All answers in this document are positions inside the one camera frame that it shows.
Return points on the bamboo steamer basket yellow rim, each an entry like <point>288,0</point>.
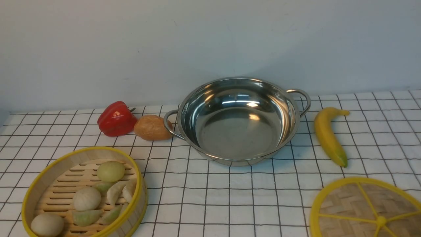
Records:
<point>53,189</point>

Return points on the woven bamboo lid yellow frame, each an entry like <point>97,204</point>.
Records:
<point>364,207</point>

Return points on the brown potato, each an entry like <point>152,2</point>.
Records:
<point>151,128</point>

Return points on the white checked tablecloth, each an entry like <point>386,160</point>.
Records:
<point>190,196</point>

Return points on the red bell pepper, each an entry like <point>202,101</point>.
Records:
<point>117,120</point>

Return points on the white dumpling right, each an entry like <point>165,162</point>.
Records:
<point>129,190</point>

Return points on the white dumpling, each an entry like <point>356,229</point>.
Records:
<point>114,192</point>
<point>129,190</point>

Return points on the yellow banana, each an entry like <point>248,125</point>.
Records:
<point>326,135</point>

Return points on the pale green round bun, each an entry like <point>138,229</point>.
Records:
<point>111,171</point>

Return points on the white dumpling left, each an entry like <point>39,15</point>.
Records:
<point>114,192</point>

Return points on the green dumpling behind buns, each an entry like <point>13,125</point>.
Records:
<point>103,187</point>

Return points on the green dumpling front right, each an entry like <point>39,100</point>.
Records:
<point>109,217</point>

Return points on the white round bun centre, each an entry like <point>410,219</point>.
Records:
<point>87,198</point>

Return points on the white round bun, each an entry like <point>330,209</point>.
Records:
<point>47,225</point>
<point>87,198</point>

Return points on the green dumpling front left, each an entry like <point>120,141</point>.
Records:
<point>85,218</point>

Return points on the white round bun front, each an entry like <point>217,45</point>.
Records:
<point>47,225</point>

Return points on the stainless steel two-handled pot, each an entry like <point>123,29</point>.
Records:
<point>238,121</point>

